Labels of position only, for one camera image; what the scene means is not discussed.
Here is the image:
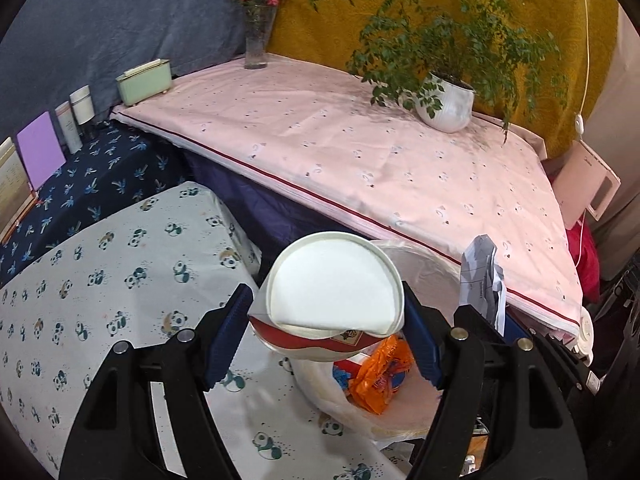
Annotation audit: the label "pink cloth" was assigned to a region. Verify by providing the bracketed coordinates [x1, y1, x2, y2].
[110, 52, 586, 343]

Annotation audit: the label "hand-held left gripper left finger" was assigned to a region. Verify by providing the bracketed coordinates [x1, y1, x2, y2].
[59, 282, 256, 480]

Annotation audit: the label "white paper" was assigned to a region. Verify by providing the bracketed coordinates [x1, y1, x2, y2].
[459, 233, 508, 336]

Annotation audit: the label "pink flat box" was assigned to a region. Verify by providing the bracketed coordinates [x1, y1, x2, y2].
[552, 140, 622, 223]

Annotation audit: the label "purple notebook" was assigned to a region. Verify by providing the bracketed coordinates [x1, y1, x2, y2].
[16, 111, 67, 190]

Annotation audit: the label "dark purple cloth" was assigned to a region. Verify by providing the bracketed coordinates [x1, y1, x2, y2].
[185, 152, 381, 261]

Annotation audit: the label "blue-grey cloth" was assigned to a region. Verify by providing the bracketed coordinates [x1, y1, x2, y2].
[0, 0, 286, 136]

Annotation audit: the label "green tissue box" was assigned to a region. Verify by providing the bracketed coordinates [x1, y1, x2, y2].
[116, 59, 173, 107]

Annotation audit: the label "green leafy plant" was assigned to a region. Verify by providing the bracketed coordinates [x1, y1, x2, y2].
[310, 0, 568, 143]

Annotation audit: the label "panda print tablecloth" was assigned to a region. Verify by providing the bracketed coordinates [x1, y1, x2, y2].
[0, 180, 406, 480]

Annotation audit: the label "white cable with switch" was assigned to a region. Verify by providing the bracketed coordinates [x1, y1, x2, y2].
[574, 0, 596, 138]

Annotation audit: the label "white plant pot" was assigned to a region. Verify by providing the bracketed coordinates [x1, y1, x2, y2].
[415, 71, 476, 133]

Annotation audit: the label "white round device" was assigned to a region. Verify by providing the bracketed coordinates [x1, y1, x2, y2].
[572, 310, 596, 361]

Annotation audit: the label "glass vase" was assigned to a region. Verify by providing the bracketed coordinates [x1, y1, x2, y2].
[243, 4, 276, 70]

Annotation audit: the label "navy palm print cloth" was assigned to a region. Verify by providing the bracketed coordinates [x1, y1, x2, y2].
[0, 120, 193, 286]

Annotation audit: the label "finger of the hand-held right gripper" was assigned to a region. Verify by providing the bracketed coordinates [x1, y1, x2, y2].
[451, 304, 507, 343]

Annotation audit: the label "tall white bottle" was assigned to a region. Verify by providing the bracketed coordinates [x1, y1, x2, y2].
[54, 101, 83, 155]

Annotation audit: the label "red cloth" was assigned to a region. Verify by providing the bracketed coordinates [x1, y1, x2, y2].
[570, 220, 601, 301]

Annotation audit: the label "red paper cup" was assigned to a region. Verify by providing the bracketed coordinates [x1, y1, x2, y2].
[247, 231, 405, 363]

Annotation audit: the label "yellow curtain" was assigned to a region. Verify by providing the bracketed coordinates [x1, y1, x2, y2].
[270, 0, 621, 161]

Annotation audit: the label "orange plastic wrapper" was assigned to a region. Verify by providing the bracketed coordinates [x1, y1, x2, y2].
[347, 335, 416, 416]

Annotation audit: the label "white plastic bag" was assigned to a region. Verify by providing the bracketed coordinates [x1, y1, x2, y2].
[290, 240, 481, 441]

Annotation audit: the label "brown hardcover book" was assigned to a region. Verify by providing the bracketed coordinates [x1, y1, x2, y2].
[0, 192, 41, 243]

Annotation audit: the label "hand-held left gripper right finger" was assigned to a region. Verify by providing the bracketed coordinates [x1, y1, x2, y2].
[400, 282, 589, 480]

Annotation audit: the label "white jar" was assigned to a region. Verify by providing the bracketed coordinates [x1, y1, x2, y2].
[69, 85, 96, 128]

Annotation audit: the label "cream printed booklet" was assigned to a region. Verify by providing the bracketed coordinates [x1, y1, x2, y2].
[0, 137, 31, 221]

